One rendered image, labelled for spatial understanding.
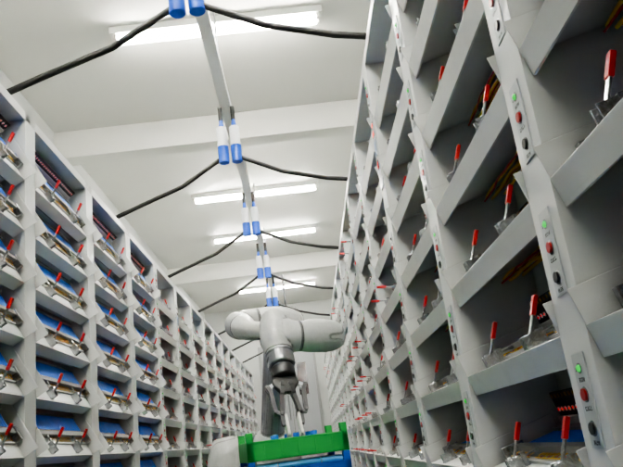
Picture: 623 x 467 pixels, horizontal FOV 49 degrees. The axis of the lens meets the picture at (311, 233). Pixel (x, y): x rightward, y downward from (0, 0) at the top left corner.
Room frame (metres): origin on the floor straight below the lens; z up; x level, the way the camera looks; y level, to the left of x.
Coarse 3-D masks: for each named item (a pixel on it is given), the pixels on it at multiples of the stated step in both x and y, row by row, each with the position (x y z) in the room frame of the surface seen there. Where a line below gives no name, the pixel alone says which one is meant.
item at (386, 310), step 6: (396, 288) 2.42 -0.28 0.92; (396, 294) 2.47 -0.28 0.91; (390, 300) 2.62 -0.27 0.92; (396, 300) 2.52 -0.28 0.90; (378, 306) 2.97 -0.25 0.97; (384, 306) 2.97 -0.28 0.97; (390, 306) 2.67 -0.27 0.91; (396, 306) 2.58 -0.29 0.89; (384, 312) 2.88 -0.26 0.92; (390, 312) 2.74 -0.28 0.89; (384, 318) 2.94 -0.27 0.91
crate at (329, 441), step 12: (336, 432) 2.08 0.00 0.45; (240, 444) 2.19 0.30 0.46; (252, 444) 2.02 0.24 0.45; (264, 444) 2.03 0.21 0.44; (276, 444) 2.04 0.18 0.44; (288, 444) 2.05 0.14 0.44; (300, 444) 2.06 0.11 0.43; (312, 444) 2.07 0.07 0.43; (324, 444) 2.07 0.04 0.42; (336, 444) 2.08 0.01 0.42; (348, 444) 2.09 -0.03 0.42; (240, 456) 2.18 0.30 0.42; (252, 456) 2.02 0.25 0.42; (264, 456) 2.03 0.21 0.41; (276, 456) 2.04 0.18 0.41; (288, 456) 2.05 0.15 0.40
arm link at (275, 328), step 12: (264, 312) 2.23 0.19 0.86; (276, 312) 2.22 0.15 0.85; (264, 324) 2.21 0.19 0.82; (276, 324) 2.19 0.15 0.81; (288, 324) 2.21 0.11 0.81; (300, 324) 2.23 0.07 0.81; (264, 336) 2.19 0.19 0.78; (276, 336) 2.18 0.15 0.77; (288, 336) 2.19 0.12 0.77; (300, 336) 2.21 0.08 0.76; (264, 348) 2.20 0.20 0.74; (300, 348) 2.24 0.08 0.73
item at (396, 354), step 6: (402, 330) 2.37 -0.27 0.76; (402, 342) 2.52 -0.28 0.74; (390, 348) 2.97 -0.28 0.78; (396, 348) 2.79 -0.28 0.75; (402, 348) 2.51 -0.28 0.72; (390, 354) 2.97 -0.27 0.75; (396, 354) 2.70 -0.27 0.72; (402, 354) 2.57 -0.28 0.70; (408, 354) 2.46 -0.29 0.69; (390, 360) 2.91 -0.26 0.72; (396, 360) 2.77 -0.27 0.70; (402, 360) 2.63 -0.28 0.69; (390, 366) 2.98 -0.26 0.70; (396, 366) 2.83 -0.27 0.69
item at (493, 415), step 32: (416, 0) 1.58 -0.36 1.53; (416, 96) 1.58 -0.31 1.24; (416, 128) 1.62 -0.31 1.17; (448, 160) 1.58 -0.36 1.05; (448, 224) 1.58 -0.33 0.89; (480, 224) 1.58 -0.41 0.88; (448, 256) 1.58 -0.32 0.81; (448, 288) 1.60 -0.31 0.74; (512, 288) 1.58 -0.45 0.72; (448, 320) 1.66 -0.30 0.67; (480, 320) 1.58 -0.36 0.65; (512, 320) 1.58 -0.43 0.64; (544, 384) 1.58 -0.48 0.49; (480, 416) 1.58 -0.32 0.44; (512, 416) 1.58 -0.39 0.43
